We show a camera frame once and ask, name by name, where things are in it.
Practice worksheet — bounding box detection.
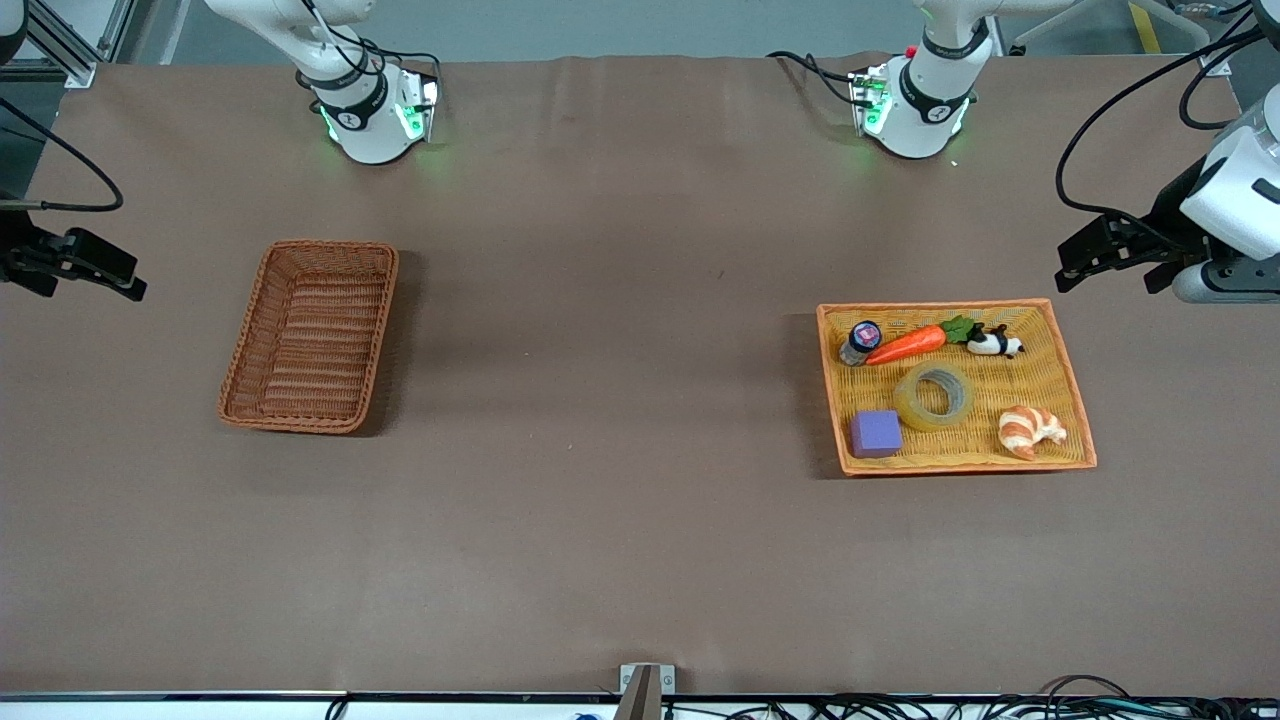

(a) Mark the black white panda toy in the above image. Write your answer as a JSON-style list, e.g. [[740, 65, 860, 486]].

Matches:
[[966, 323, 1026, 359]]

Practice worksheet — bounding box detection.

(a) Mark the clear yellowish tape roll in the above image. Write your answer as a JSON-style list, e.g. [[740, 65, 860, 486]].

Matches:
[[893, 360, 975, 432]]

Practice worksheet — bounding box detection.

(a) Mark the small dark capped bottle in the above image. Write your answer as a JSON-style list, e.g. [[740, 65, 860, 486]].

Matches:
[[839, 320, 884, 368]]

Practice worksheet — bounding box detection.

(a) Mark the brown wicker basket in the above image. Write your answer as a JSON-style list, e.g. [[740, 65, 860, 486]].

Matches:
[[218, 239, 400, 436]]

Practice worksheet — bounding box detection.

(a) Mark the toy croissant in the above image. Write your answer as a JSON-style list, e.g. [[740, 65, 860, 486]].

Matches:
[[998, 405, 1069, 462]]

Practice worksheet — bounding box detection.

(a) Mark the black right base cable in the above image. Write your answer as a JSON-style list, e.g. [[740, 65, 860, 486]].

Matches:
[[298, 0, 444, 93]]

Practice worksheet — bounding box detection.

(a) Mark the brown post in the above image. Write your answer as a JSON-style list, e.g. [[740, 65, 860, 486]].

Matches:
[[612, 668, 664, 720]]

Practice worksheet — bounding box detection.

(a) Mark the black cable bundle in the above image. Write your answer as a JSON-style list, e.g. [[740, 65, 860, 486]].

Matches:
[[665, 675, 1280, 720]]

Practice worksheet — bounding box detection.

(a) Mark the orange toy carrot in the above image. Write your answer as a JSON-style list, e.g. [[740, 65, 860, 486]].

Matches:
[[865, 315, 987, 367]]

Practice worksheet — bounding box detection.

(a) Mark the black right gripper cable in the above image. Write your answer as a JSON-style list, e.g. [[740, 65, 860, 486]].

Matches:
[[0, 97, 125, 214]]

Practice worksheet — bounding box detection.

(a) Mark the black left base cable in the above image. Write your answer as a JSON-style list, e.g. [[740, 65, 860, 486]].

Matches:
[[767, 50, 867, 107]]

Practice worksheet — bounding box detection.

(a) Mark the purple foam block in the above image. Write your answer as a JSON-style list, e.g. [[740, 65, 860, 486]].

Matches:
[[850, 410, 905, 460]]

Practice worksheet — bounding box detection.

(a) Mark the black base cable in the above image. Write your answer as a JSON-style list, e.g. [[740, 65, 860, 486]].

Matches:
[[298, 0, 444, 93], [767, 50, 867, 107]]

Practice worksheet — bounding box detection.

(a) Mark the grey diagonal frame bar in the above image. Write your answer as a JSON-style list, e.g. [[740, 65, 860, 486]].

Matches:
[[1008, 0, 1083, 56]]

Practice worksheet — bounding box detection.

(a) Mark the long black left gripper cable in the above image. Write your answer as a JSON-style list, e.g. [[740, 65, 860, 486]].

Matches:
[[1055, 25, 1267, 218]]

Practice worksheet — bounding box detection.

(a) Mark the orange wicker basket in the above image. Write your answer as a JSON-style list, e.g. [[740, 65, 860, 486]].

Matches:
[[816, 298, 1099, 478]]

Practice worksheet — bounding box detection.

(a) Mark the short looped black cable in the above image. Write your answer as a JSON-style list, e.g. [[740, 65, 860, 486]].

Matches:
[[1179, 10, 1248, 132]]

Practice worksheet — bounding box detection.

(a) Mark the grey metal bracket plate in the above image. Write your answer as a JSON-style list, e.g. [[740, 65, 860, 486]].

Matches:
[[619, 663, 677, 697]]

